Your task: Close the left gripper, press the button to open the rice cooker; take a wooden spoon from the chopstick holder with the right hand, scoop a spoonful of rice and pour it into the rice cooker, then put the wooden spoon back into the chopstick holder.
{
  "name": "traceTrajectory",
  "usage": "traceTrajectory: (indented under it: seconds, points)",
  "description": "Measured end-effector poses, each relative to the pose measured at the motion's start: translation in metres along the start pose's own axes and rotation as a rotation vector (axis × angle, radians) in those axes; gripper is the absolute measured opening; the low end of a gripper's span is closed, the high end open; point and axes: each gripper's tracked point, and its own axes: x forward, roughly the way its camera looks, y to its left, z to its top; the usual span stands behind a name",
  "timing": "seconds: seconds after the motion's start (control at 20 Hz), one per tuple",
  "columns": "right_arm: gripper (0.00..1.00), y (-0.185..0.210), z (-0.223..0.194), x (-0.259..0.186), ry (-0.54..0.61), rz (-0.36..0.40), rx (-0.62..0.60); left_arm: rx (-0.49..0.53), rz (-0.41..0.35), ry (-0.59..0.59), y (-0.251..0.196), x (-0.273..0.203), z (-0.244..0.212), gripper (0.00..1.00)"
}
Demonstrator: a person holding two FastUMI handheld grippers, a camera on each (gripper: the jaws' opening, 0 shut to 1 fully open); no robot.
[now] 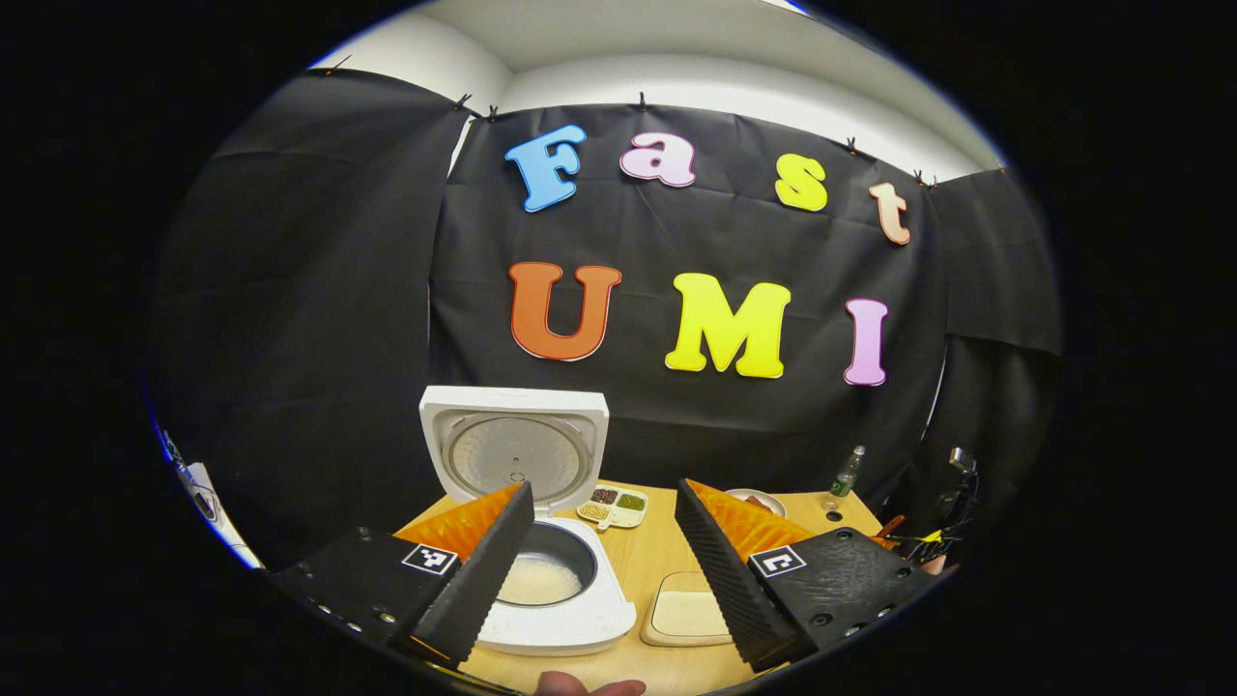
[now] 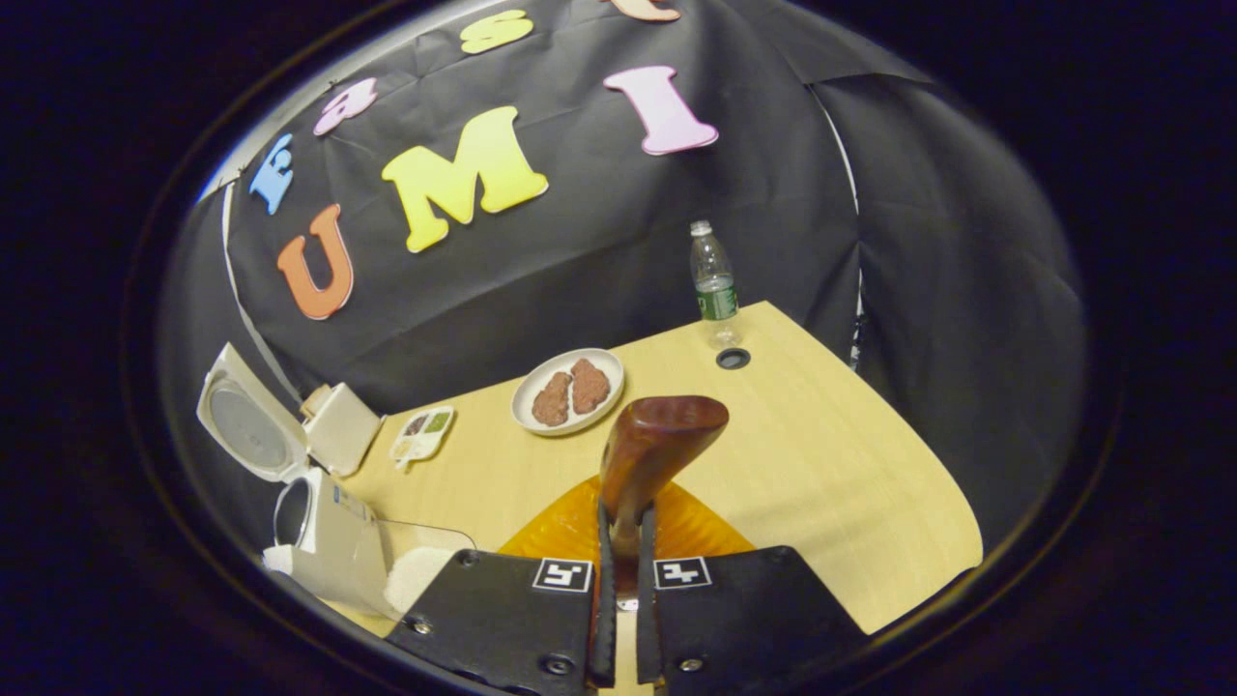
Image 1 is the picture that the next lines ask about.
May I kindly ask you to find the white round plate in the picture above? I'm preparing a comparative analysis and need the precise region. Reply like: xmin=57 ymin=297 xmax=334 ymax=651
xmin=725 ymin=488 xmax=788 ymax=520

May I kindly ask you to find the white rice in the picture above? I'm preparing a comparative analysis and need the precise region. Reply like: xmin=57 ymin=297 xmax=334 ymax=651
xmin=498 ymin=556 xmax=584 ymax=607
xmin=655 ymin=592 xmax=733 ymax=639

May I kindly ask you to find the white rice cooker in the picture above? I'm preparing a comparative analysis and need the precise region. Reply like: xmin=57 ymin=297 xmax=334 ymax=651
xmin=418 ymin=386 xmax=639 ymax=658

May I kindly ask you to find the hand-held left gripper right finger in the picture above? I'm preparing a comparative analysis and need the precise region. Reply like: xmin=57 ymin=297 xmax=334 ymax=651
xmin=674 ymin=478 xmax=943 ymax=673

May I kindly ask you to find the white divided condiment dish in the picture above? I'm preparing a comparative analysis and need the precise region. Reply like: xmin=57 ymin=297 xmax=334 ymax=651
xmin=576 ymin=485 xmax=650 ymax=532

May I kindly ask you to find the white device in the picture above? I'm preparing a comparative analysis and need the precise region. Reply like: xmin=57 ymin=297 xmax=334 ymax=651
xmin=159 ymin=430 xmax=264 ymax=571

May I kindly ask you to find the clear plastic container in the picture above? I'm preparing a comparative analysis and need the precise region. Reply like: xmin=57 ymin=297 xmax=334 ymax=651
xmin=640 ymin=570 xmax=735 ymax=648

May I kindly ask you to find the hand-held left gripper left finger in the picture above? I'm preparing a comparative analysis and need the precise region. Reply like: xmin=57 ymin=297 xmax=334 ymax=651
xmin=271 ymin=480 xmax=535 ymax=668

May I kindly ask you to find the clear water bottle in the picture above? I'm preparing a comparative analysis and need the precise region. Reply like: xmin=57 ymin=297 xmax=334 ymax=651
xmin=823 ymin=445 xmax=867 ymax=510

